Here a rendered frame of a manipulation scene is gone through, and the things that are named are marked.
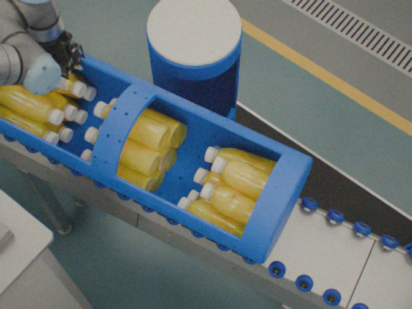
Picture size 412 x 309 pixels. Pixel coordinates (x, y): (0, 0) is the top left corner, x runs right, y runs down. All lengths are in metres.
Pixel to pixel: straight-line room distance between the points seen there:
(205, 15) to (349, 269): 0.83
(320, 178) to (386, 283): 1.01
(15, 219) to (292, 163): 0.65
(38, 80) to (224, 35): 0.78
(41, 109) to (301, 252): 0.76
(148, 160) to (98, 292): 1.18
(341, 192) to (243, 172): 1.19
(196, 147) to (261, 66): 1.41
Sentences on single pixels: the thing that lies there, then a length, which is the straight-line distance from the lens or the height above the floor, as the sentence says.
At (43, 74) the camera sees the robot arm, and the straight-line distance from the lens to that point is 1.16.
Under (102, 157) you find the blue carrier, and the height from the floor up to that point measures 1.17.
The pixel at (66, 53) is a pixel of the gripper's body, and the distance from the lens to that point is 1.42.
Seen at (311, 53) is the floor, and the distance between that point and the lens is 3.10.
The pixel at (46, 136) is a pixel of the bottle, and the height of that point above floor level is 1.07.
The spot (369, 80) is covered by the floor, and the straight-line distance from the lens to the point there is 3.07.
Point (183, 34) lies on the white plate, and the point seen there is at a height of 1.04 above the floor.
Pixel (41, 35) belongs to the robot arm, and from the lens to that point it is 1.35.
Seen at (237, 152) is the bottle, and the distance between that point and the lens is 1.50.
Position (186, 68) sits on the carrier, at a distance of 1.77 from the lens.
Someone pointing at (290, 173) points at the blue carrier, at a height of 1.23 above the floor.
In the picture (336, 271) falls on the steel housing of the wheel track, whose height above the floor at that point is 0.93.
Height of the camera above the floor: 2.47
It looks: 63 degrees down
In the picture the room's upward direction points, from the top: 1 degrees clockwise
